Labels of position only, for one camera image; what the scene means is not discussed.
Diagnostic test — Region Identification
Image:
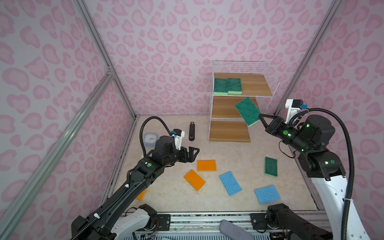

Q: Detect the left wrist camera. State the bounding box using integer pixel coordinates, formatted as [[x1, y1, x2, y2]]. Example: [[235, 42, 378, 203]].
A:
[[171, 129, 185, 151]]

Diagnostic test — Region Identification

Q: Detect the white wire wooden shelf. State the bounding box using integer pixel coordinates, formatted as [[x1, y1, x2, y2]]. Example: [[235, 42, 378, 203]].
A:
[[209, 61, 280, 143]]

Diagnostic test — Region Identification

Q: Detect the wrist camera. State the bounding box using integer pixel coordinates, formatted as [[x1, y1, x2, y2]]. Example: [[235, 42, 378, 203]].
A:
[[171, 129, 185, 151], [285, 99, 308, 124]]

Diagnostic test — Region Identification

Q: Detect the orange sponge front centre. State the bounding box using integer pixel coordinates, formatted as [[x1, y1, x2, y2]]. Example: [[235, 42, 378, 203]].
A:
[[184, 170, 206, 191]]

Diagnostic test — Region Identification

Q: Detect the blue sponge front right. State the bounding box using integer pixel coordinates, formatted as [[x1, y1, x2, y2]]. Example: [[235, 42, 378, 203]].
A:
[[254, 185, 281, 205]]

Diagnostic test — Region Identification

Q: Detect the blue square timer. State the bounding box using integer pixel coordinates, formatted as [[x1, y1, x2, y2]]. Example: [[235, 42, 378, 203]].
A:
[[143, 133, 158, 147]]

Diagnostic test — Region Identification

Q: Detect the orange sponge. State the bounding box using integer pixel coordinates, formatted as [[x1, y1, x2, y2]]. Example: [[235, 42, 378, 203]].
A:
[[136, 189, 147, 201], [184, 170, 206, 191], [197, 160, 217, 172]]

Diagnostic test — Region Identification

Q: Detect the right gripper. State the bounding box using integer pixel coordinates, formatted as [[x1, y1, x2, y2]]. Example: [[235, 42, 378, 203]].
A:
[[257, 114, 312, 154]]

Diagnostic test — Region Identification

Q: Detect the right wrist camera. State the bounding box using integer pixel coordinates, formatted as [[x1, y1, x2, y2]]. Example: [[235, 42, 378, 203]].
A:
[[285, 99, 308, 124]]

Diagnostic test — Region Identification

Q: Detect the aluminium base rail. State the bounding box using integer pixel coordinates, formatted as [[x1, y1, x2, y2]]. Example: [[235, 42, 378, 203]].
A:
[[79, 211, 346, 240]]

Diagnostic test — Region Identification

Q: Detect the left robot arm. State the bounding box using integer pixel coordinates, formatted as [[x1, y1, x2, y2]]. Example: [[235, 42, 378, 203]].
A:
[[71, 116, 200, 240]]

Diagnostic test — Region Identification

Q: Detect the grey cloth object front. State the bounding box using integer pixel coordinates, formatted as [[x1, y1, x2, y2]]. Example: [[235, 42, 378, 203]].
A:
[[219, 220, 254, 240]]

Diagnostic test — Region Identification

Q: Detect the blue sponge centre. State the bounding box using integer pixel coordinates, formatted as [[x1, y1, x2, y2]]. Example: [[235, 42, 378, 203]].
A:
[[219, 172, 242, 196]]

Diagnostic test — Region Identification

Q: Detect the orange sponge front left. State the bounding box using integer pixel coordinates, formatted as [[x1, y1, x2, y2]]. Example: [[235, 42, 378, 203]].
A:
[[136, 189, 147, 201]]

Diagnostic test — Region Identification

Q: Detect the green sponge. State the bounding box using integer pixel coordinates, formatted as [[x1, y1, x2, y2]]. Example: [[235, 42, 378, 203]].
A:
[[228, 78, 243, 95], [235, 97, 261, 127], [213, 78, 229, 96], [264, 157, 278, 177]]

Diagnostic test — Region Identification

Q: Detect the blue sponge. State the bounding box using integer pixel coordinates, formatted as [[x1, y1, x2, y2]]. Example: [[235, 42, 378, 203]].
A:
[[219, 172, 242, 196], [254, 185, 281, 205]]

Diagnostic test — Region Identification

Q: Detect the black stapler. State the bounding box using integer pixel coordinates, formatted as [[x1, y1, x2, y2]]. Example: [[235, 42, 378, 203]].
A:
[[189, 122, 196, 141]]

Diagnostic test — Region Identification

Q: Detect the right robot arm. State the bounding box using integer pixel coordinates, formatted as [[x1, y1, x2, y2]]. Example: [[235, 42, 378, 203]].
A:
[[259, 108, 370, 240]]

